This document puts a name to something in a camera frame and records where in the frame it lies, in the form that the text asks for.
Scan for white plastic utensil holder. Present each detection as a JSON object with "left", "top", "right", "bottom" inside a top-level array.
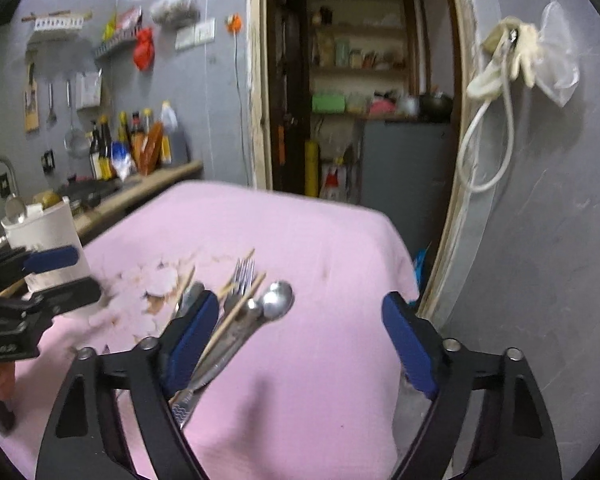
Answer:
[{"left": 1, "top": 197, "right": 91, "bottom": 292}]

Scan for long wooden chopstick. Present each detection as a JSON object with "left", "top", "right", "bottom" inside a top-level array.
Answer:
[{"left": 216, "top": 248, "right": 256, "bottom": 300}]

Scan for steel fork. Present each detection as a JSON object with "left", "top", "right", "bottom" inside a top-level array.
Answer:
[{"left": 223, "top": 257, "right": 256, "bottom": 313}]

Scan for large steel spoon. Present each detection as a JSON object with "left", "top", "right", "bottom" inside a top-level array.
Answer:
[{"left": 188, "top": 279, "right": 296, "bottom": 394}]

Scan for small steel spoon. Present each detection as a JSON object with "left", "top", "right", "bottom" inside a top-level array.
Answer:
[{"left": 172, "top": 282, "right": 204, "bottom": 318}]

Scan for person's hand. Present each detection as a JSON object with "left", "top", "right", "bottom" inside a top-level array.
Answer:
[{"left": 0, "top": 362, "right": 16, "bottom": 402}]

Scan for chrome sink faucet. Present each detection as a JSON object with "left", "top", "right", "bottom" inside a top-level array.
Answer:
[{"left": 0, "top": 157, "right": 22, "bottom": 198}]

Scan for dark soy sauce bottle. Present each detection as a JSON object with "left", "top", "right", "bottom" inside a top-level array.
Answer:
[{"left": 88, "top": 120, "right": 104, "bottom": 180}]

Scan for white jug bottle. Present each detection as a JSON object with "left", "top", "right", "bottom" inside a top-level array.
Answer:
[{"left": 160, "top": 101, "right": 178, "bottom": 166}]

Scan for pink floral table cloth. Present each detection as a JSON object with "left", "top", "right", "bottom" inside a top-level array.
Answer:
[{"left": 0, "top": 181, "right": 418, "bottom": 479}]

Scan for red plastic bag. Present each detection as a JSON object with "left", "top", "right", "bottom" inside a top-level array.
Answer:
[{"left": 133, "top": 27, "right": 155, "bottom": 72}]

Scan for hanging bag of goods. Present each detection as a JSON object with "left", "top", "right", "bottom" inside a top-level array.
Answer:
[{"left": 149, "top": 0, "right": 200, "bottom": 28}]

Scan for grey cabinet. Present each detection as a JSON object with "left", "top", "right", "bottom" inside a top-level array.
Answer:
[{"left": 360, "top": 120, "right": 456, "bottom": 255}]

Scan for yellow cylinder by door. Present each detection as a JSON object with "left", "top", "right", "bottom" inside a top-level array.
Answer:
[{"left": 304, "top": 139, "right": 320, "bottom": 197}]

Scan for green box on shelf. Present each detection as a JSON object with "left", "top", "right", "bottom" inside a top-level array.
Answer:
[{"left": 312, "top": 93, "right": 347, "bottom": 114}]

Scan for black pot on cabinet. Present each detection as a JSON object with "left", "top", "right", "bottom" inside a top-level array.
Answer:
[{"left": 418, "top": 91, "right": 453, "bottom": 124}]

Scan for clear plastic bag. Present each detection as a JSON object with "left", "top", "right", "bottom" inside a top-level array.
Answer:
[{"left": 534, "top": 1, "right": 580, "bottom": 107}]

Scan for white cloth gloves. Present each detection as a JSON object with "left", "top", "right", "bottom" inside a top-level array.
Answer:
[{"left": 466, "top": 16, "right": 542, "bottom": 101}]

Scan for hanging wire strainer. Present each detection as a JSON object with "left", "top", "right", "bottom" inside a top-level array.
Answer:
[{"left": 64, "top": 79, "right": 90, "bottom": 159}]

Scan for white wall rack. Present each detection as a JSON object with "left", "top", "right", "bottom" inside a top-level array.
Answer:
[{"left": 21, "top": 11, "right": 93, "bottom": 44}]

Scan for white wall socket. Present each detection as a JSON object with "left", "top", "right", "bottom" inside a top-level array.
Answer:
[{"left": 174, "top": 18, "right": 215, "bottom": 51}]

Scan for orange wall hook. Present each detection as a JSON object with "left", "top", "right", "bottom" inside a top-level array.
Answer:
[{"left": 225, "top": 13, "right": 242, "bottom": 35}]

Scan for white coiled hose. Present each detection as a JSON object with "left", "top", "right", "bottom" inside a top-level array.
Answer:
[{"left": 455, "top": 34, "right": 516, "bottom": 194}]

